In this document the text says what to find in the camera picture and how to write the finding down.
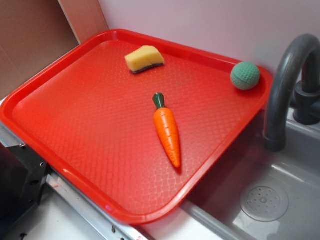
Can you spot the grey plastic sink basin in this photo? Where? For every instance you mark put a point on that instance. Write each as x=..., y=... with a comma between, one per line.
x=255, y=194

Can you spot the orange toy carrot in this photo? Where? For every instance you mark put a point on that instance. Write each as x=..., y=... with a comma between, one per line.
x=167, y=129

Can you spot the green dimpled ball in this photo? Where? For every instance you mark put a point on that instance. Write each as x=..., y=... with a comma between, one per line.
x=245, y=76

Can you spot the red plastic tray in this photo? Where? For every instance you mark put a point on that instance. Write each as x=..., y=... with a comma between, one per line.
x=91, y=119

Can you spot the brown cardboard panel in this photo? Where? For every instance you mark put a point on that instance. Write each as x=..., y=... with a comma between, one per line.
x=36, y=33

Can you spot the grey curved faucet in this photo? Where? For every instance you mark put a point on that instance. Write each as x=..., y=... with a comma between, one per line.
x=300, y=62

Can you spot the yellow sponge with grey pad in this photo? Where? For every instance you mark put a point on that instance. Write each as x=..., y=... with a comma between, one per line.
x=144, y=58

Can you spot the black metal bracket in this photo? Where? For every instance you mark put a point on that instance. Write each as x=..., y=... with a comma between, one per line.
x=23, y=174

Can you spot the dark faucet handle base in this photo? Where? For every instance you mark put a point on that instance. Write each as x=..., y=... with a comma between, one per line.
x=306, y=106

